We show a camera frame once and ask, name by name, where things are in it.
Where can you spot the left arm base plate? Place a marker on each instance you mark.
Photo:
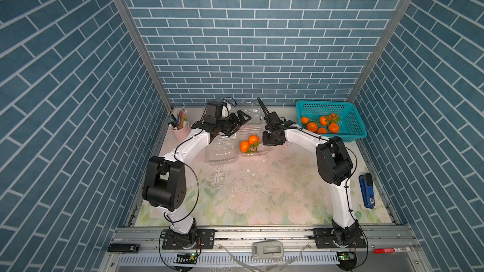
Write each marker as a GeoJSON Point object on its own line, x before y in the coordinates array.
{"type": "Point", "coordinates": [198, 238]}

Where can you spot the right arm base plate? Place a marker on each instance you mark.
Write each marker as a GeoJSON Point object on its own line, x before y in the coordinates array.
{"type": "Point", "coordinates": [326, 238]}

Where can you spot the grey tape dispenser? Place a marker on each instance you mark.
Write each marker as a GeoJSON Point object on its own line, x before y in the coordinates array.
{"type": "Point", "coordinates": [268, 250]}

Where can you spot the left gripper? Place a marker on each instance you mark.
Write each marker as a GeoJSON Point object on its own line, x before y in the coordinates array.
{"type": "Point", "coordinates": [234, 123]}

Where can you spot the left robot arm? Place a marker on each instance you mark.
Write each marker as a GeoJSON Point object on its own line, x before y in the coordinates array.
{"type": "Point", "coordinates": [165, 183]}

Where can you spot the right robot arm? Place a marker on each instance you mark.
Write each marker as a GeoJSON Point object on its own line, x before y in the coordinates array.
{"type": "Point", "coordinates": [334, 166]}

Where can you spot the red marker pen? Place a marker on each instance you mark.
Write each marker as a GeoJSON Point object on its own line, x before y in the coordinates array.
{"type": "Point", "coordinates": [391, 250]}

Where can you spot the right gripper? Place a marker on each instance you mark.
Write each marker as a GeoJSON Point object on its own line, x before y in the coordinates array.
{"type": "Point", "coordinates": [265, 141]}

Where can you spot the teal plastic basket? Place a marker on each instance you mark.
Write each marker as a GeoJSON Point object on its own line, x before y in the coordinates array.
{"type": "Point", "coordinates": [351, 124]}

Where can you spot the orange back container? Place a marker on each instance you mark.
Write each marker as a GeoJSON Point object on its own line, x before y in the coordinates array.
{"type": "Point", "coordinates": [333, 127]}
{"type": "Point", "coordinates": [322, 130]}

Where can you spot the orange front container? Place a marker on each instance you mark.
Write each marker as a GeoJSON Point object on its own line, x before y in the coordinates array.
{"type": "Point", "coordinates": [244, 146]}
{"type": "Point", "coordinates": [253, 140]}

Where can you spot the pink pen cup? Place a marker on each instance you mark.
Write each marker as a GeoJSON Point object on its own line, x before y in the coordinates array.
{"type": "Point", "coordinates": [180, 134]}

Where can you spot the clear clamshell container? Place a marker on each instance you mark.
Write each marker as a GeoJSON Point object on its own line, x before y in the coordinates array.
{"type": "Point", "coordinates": [255, 112]}
{"type": "Point", "coordinates": [243, 135]}
{"type": "Point", "coordinates": [222, 150]}

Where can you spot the pens in cup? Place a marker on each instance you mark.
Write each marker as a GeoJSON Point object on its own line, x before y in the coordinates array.
{"type": "Point", "coordinates": [177, 119]}

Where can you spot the clear clamshell container front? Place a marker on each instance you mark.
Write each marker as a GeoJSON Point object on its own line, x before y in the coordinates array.
{"type": "Point", "coordinates": [243, 135]}

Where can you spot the clear clamshell container back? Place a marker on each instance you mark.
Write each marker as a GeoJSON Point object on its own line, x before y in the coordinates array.
{"type": "Point", "coordinates": [255, 112]}

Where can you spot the black device on rail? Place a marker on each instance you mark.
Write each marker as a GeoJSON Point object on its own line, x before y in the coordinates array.
{"type": "Point", "coordinates": [119, 248]}

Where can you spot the blue stapler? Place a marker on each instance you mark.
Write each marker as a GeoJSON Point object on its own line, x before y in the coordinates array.
{"type": "Point", "coordinates": [366, 187]}

